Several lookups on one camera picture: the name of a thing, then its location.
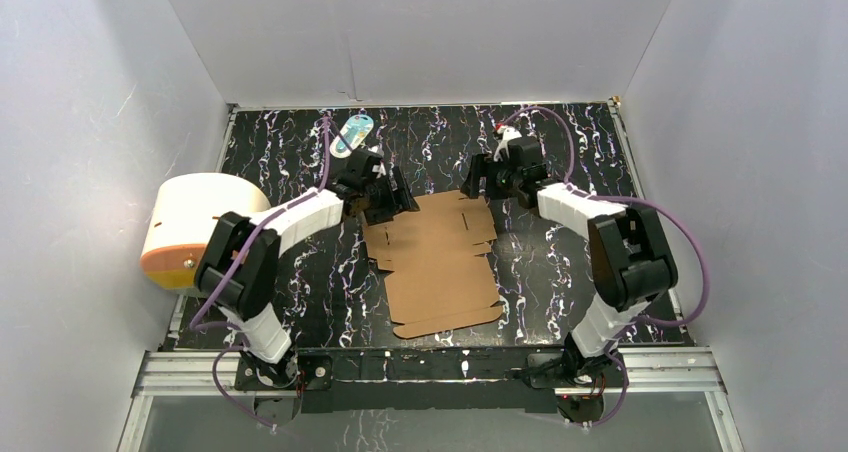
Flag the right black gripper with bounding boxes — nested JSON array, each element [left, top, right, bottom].
[[460, 154, 522, 200]]

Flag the brown cardboard box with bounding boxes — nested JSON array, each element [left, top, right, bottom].
[[363, 190, 503, 339]]

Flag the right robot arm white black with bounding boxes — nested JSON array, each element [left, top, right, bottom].
[[460, 131, 678, 388]]

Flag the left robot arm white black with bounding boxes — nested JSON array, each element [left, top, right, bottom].
[[190, 149, 420, 388]]

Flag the blue white blister package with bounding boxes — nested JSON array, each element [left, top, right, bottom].
[[330, 113, 374, 159]]

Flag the white orange round container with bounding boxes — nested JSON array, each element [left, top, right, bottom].
[[140, 172, 270, 297]]

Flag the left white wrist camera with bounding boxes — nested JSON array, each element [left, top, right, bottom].
[[368, 146, 387, 178]]

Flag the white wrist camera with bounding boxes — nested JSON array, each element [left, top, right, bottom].
[[493, 124, 523, 162], [368, 146, 387, 178]]

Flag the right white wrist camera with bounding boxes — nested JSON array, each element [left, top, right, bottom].
[[493, 124, 523, 162]]

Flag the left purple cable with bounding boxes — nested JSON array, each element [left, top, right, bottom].
[[190, 114, 334, 430]]

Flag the purple cable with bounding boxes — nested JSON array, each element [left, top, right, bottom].
[[190, 114, 334, 430], [498, 105, 711, 429]]

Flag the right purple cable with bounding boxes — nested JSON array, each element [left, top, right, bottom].
[[498, 105, 711, 429]]

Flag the aluminium front rail frame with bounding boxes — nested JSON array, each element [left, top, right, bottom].
[[119, 345, 743, 451]]

